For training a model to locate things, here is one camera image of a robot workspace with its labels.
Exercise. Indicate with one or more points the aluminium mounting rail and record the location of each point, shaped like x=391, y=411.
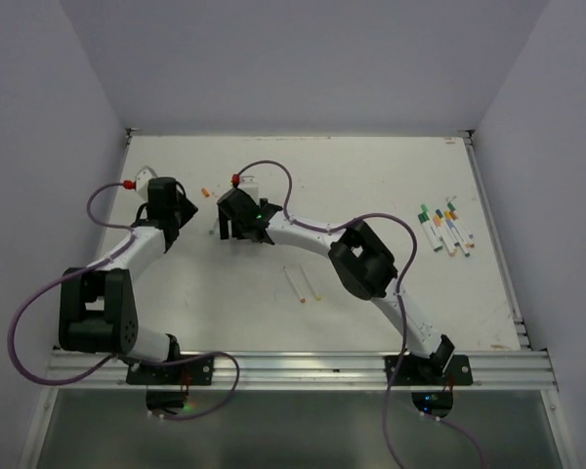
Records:
x=497, y=371

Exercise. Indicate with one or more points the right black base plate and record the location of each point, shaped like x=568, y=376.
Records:
x=436, y=395

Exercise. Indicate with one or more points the yellow marker pen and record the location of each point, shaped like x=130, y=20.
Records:
x=310, y=284

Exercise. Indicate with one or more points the blue capped marker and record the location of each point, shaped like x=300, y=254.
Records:
x=459, y=242

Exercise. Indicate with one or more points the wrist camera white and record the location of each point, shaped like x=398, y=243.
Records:
x=142, y=179
x=249, y=184

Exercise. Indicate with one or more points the light blue marker pen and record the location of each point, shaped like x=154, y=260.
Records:
x=215, y=227

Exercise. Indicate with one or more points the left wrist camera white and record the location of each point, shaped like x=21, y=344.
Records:
x=142, y=179

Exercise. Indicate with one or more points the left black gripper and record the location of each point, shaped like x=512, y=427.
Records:
x=188, y=209

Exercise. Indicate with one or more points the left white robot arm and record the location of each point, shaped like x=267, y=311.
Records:
x=98, y=312

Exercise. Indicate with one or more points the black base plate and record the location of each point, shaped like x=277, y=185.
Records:
x=436, y=395
x=167, y=386

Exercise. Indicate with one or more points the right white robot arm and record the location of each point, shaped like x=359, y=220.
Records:
x=363, y=263

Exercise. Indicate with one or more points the light orange capped marker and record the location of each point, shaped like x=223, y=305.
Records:
x=445, y=236

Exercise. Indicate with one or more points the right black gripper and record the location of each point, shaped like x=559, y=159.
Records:
x=225, y=221

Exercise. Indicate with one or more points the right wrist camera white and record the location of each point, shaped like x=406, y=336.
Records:
x=249, y=184

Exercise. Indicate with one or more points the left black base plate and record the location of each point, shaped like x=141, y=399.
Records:
x=167, y=386

